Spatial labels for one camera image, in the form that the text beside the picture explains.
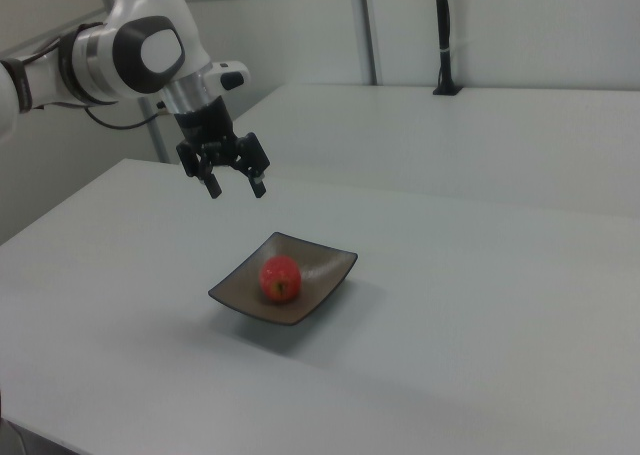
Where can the black clamp-mounted pole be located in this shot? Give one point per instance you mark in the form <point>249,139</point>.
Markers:
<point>444,25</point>

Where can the square brown ceramic plate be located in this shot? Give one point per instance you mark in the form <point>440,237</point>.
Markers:
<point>325,280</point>

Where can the red apple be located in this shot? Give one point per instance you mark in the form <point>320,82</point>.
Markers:
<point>280,277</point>

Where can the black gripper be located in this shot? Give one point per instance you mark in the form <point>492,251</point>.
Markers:
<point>207,125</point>

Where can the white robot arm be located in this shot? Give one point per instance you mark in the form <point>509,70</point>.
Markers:
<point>130,20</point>

